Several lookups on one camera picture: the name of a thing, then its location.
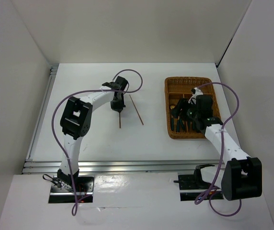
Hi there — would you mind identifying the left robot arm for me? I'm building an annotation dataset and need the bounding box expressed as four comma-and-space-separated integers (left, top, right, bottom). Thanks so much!
57, 76, 128, 191

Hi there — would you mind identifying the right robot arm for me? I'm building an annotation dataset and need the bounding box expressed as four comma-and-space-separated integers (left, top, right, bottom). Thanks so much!
171, 95, 262, 201

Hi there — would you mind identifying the aluminium frame rail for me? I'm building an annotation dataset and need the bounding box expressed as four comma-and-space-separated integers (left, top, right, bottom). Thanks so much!
23, 63, 220, 174

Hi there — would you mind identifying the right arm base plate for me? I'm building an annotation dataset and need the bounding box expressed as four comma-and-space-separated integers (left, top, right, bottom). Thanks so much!
174, 173, 224, 201

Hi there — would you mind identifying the woven wicker cutlery basket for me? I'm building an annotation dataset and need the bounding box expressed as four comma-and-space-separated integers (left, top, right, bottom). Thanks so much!
165, 77, 221, 139

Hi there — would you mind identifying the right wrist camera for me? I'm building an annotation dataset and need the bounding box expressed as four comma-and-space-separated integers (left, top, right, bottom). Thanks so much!
191, 87, 203, 99

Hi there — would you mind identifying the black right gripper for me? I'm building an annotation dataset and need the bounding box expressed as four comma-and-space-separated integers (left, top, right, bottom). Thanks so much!
169, 97, 200, 122

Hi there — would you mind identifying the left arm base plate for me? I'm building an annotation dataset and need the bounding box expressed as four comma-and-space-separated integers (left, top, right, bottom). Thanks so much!
42, 174, 94, 204

